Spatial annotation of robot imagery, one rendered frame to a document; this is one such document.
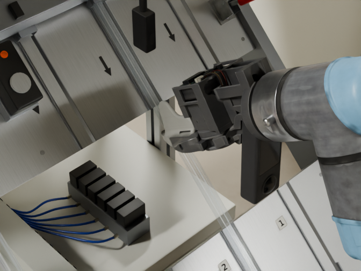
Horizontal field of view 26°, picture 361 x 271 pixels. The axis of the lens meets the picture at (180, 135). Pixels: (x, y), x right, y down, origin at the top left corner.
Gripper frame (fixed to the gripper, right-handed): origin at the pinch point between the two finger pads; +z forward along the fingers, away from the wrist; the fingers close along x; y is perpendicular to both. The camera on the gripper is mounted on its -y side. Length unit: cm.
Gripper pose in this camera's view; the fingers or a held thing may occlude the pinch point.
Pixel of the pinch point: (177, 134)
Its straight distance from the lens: 99.4
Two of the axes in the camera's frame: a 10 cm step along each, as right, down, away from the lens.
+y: -4.0, -8.9, -2.2
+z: -5.6, 0.5, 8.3
